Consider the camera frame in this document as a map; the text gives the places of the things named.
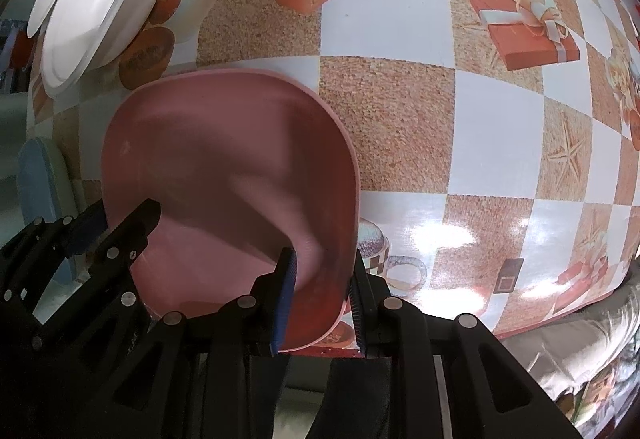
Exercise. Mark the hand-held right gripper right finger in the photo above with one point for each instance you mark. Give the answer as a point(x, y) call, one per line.
point(358, 314)

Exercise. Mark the grey blanket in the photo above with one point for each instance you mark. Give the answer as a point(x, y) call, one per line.
point(550, 349)

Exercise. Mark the checkered printed tablecloth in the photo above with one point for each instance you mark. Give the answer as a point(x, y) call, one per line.
point(425, 129)

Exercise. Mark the orange box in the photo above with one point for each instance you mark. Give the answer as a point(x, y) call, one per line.
point(21, 50)

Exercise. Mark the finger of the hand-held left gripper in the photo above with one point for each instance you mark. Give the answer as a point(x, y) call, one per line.
point(131, 239)
point(86, 225)

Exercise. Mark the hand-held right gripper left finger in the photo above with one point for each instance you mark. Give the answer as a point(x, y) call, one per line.
point(283, 304)

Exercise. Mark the blue plate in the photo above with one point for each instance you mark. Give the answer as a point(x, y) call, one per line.
point(37, 199)

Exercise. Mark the white bowl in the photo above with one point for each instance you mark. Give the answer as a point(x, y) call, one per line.
point(95, 4)

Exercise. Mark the printed cloth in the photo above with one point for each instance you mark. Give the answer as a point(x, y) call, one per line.
point(602, 394)

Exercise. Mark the pink plate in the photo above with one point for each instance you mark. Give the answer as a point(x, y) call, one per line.
point(225, 179)

